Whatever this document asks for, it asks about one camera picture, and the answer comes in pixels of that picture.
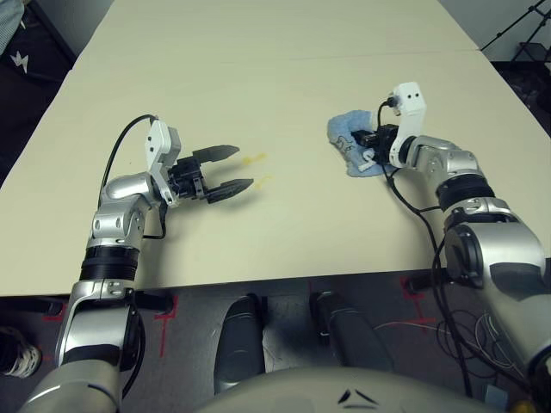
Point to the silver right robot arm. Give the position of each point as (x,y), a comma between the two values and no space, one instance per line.
(495,241)

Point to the person in black clothes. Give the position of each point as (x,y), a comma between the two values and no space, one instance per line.
(39,56)

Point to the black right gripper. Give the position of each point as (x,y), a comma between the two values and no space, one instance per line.
(384,144)

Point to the black tripod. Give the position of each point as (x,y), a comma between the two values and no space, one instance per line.
(499,35)

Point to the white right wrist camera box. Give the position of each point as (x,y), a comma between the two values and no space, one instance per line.
(409,96)

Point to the light blue rag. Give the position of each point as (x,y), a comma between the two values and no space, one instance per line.
(344,125)

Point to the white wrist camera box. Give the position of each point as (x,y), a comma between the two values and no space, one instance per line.
(409,96)
(157,142)

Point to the white bystander shoe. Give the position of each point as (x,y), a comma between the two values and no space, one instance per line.
(19,353)

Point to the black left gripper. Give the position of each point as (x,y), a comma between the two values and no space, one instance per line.
(187,178)

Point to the grey robot leg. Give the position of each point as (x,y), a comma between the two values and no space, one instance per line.
(353,335)
(239,344)

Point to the grey right robot leg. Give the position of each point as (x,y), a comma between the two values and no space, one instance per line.
(353,335)

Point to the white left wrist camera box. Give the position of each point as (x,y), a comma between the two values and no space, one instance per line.
(157,142)

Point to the grey left robot leg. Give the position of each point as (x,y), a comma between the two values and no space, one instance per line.
(239,344)

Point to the light striped cloth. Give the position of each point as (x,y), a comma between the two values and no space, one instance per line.
(9,21)

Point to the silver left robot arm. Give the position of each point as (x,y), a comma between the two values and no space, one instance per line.
(112,223)

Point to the grey robot torso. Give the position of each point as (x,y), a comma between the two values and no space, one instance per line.
(301,387)

